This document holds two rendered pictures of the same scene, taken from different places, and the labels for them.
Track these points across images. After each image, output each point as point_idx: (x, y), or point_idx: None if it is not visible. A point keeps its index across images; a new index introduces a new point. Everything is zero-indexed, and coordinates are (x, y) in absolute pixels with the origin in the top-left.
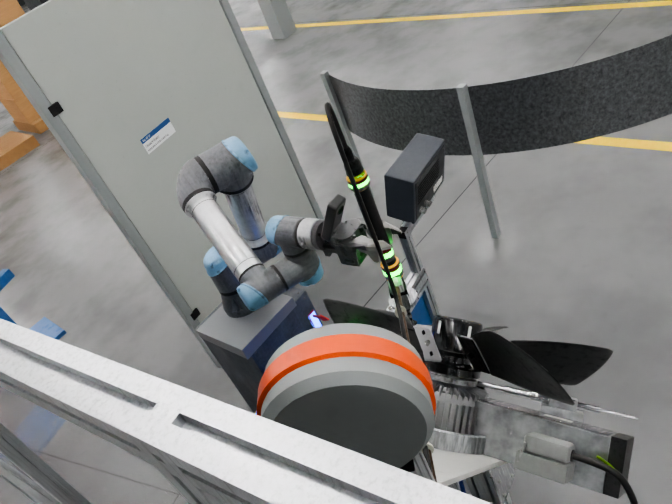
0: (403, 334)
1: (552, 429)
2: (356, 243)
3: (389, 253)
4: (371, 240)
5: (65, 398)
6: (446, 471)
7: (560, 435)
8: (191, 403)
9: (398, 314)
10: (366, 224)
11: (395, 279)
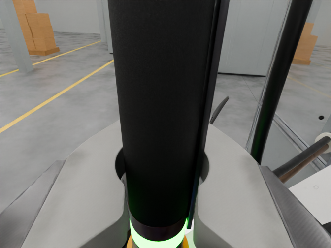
0: (301, 156)
1: (199, 179)
2: (282, 214)
3: None
4: (216, 151)
5: None
6: (308, 189)
7: (200, 176)
8: None
9: (279, 172)
10: (218, 63)
11: (190, 235)
